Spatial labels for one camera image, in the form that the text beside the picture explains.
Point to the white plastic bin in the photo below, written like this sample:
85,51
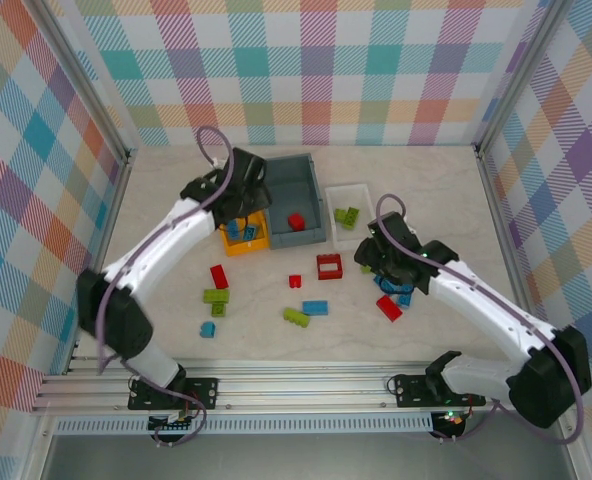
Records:
346,240

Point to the small blue lego brick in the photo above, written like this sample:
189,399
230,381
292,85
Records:
207,330

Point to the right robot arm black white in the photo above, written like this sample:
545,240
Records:
546,390

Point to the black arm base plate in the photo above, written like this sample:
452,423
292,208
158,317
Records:
408,392
206,392

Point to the grey plastic bin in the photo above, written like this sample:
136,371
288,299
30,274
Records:
291,195

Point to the small green lego brick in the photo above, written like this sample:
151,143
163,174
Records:
219,310
355,220

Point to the red lego window frame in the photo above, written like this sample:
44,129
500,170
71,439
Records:
329,257

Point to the aluminium frame post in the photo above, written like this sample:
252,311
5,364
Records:
82,75
521,75

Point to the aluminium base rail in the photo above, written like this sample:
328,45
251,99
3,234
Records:
301,385

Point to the small circuit board with connectors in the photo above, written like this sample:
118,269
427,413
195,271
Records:
176,427

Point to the small red lego brick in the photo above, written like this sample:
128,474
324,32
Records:
294,281

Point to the small circuit board with lights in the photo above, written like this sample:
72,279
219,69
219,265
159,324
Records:
453,419

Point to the aluminium side rail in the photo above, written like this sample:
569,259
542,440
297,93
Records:
110,225
502,225

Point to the orange plastic bin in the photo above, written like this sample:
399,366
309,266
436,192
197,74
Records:
241,248

